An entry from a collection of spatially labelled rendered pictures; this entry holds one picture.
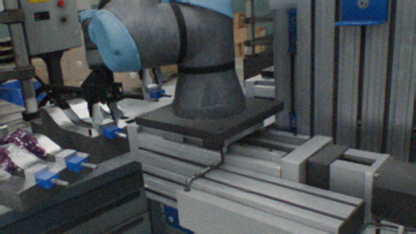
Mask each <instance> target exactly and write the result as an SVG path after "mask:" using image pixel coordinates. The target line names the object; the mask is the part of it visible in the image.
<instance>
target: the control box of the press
mask: <svg viewBox="0 0 416 234"><path fill-rule="evenodd" d="M17 3H18V8H20V9H23V11H24V14H25V19H26V20H25V21H24V22H23V23H22V29H23V33H24V41H25V45H26V50H27V54H28V61H29V64H31V65H32V61H31V57H32V56H31V55H38V56H39V57H40V58H42V59H43V60H44V63H45V64H46V66H47V71H48V76H49V80H50V85H65V84H64V78H63V74H62V69H61V65H60V59H61V57H62V55H63V53H64V51H65V52H68V51H69V50H70V49H74V48H79V47H81V46H82V45H81V38H80V29H79V23H78V17H77V12H76V1H75V0H17ZM34 78H35V79H36V81H38V82H39V83H40V84H41V85H45V83H44V82H43V80H42V79H40V78H39V77H38V76H37V75H35V76H34ZM53 100H56V103H57V104H58V105H59V107H60V108H61V109H62V110H63V109H65V106H64V105H63V100H62V98H61V96H60V94H58V95H55V96H53Z"/></svg>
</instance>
